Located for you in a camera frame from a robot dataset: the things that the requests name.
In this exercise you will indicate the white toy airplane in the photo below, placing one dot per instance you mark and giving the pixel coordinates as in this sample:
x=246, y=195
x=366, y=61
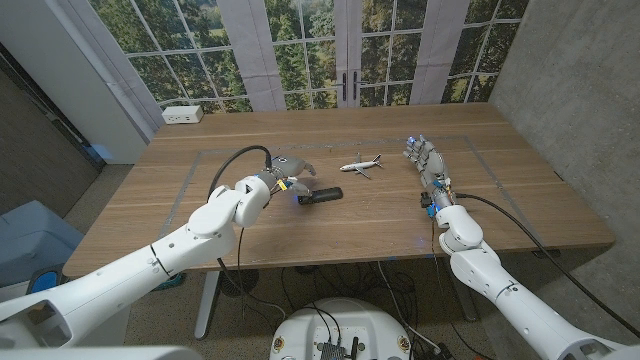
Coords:
x=360, y=165

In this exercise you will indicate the white table leg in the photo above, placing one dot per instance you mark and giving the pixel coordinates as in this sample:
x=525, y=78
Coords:
x=206, y=305

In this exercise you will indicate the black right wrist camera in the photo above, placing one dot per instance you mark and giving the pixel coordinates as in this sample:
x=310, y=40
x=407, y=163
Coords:
x=426, y=201

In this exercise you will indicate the printed window backdrop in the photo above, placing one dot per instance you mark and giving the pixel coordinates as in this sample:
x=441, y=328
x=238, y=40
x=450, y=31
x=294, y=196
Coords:
x=310, y=50

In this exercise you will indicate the grey table leg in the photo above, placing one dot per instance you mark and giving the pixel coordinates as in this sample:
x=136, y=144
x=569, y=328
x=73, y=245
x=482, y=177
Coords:
x=467, y=310

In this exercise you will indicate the white robot torso base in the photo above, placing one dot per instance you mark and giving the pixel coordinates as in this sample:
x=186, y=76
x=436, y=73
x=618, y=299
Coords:
x=350, y=320

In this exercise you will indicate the blue black pedal device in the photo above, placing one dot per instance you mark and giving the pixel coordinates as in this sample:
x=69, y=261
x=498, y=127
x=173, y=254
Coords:
x=47, y=280

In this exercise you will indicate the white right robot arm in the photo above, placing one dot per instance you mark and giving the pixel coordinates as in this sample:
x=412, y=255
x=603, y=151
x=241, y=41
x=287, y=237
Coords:
x=500, y=285

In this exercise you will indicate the white power outlet box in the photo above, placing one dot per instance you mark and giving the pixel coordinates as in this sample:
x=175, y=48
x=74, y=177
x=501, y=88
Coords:
x=182, y=114

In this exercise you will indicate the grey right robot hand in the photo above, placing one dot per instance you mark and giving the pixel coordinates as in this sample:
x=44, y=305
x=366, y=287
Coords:
x=432, y=162

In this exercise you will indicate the black round fan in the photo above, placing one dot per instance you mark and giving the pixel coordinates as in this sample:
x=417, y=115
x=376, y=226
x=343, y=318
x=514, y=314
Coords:
x=240, y=282

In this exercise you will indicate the light blue storage bin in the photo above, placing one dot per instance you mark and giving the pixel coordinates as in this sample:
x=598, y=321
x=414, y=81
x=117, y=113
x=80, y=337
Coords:
x=30, y=235

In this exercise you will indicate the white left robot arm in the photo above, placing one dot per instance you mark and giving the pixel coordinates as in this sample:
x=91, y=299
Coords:
x=125, y=275

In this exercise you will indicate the small blue basket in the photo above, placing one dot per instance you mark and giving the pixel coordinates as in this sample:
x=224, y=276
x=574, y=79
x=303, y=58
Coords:
x=172, y=284

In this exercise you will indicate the black short antenna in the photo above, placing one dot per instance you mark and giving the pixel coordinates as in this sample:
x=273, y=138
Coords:
x=354, y=348

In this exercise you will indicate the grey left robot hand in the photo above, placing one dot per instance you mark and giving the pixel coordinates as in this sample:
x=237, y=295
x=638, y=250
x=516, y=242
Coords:
x=290, y=165

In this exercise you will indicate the dark table foot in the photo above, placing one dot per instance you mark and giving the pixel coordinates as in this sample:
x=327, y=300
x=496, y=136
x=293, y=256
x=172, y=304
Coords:
x=545, y=253

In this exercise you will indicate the black finned electronics module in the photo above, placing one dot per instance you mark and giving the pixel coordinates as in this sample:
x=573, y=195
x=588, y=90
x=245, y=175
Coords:
x=331, y=351

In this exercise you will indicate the black TV remote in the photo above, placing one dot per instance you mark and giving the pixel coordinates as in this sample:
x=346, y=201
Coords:
x=325, y=194

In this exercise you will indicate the white partition panel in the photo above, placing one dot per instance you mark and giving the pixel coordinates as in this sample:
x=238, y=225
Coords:
x=75, y=75

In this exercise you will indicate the grey tape outline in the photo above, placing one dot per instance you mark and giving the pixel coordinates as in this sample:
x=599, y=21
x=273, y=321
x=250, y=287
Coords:
x=480, y=157

